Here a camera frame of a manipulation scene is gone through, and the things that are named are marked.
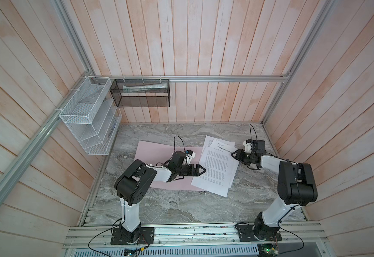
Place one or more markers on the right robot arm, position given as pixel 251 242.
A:
pixel 296 188

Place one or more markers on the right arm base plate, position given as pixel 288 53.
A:
pixel 257 233

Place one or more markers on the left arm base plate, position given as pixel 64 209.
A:
pixel 142 235

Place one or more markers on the aluminium front rail frame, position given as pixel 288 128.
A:
pixel 294 239

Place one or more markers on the lower printed paper sheets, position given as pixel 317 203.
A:
pixel 220 143

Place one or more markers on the printed paper sheet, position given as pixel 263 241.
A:
pixel 210 185

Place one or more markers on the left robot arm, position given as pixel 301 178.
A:
pixel 134 183

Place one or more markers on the white wire mesh file rack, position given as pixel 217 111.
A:
pixel 91 116

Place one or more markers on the black mesh wall basket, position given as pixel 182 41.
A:
pixel 139 100

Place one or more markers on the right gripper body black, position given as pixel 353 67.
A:
pixel 248 157

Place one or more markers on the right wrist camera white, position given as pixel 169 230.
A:
pixel 248 146

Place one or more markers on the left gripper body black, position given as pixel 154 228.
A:
pixel 186 170

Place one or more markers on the paper in black basket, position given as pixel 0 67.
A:
pixel 145 88

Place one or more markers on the pink file folder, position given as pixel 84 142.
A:
pixel 153 153

